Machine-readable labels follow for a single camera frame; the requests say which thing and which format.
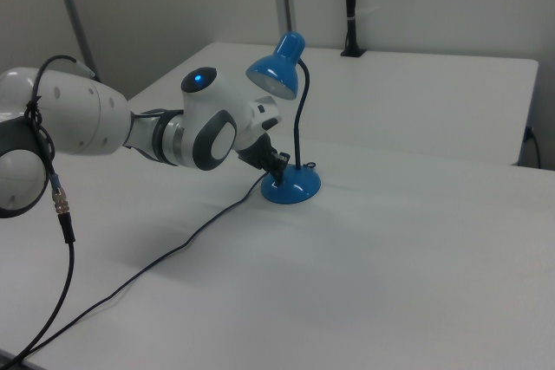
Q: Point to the blue gooseneck desk lamp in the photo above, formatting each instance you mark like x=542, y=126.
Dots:
x=290, y=188

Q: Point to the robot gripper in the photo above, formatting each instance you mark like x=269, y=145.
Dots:
x=262, y=116

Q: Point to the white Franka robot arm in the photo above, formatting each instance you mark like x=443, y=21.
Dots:
x=82, y=118

